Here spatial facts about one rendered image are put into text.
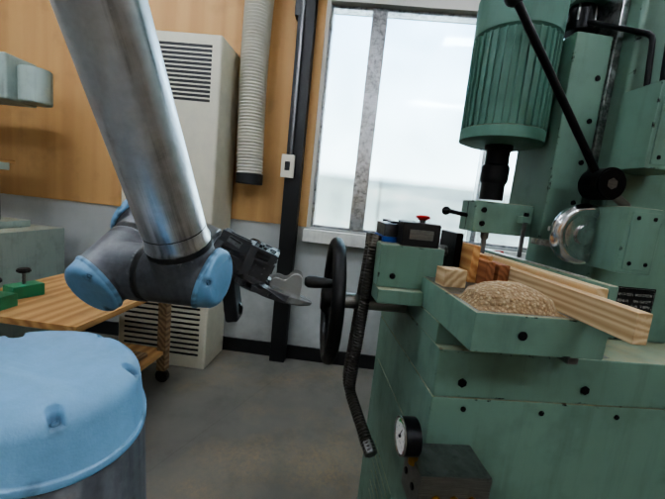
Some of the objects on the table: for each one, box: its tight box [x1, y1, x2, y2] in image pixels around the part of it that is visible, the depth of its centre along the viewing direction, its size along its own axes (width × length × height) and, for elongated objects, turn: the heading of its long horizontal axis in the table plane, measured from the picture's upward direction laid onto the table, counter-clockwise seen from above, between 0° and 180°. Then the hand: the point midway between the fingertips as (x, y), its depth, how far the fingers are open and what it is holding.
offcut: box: [434, 265, 468, 288], centre depth 66 cm, size 4×4×3 cm
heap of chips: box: [453, 280, 568, 318], centre depth 55 cm, size 9×14×4 cm
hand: (304, 304), depth 69 cm, fingers closed
